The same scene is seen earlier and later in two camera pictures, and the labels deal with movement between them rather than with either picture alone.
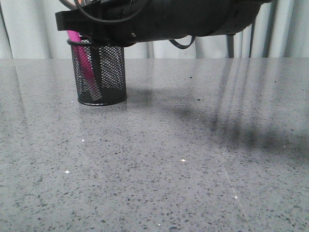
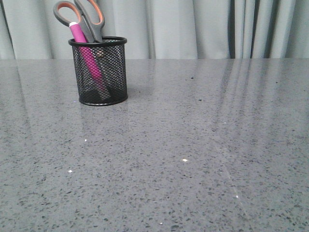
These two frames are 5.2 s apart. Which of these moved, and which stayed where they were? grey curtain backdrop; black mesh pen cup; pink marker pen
Moved: pink marker pen
Stayed: black mesh pen cup; grey curtain backdrop
